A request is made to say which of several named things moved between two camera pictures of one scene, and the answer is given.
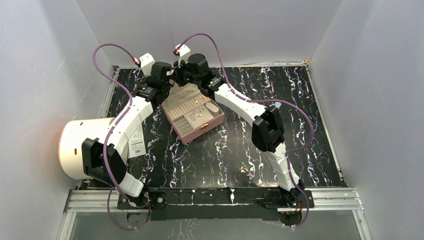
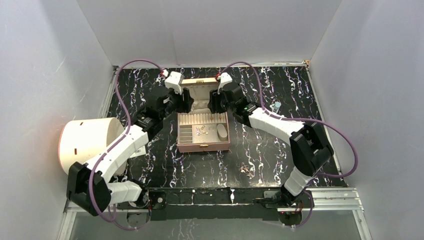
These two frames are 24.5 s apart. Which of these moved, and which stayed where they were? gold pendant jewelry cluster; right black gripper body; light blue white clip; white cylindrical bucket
Moved: right black gripper body
Stayed: gold pendant jewelry cluster; white cylindrical bucket; light blue white clip
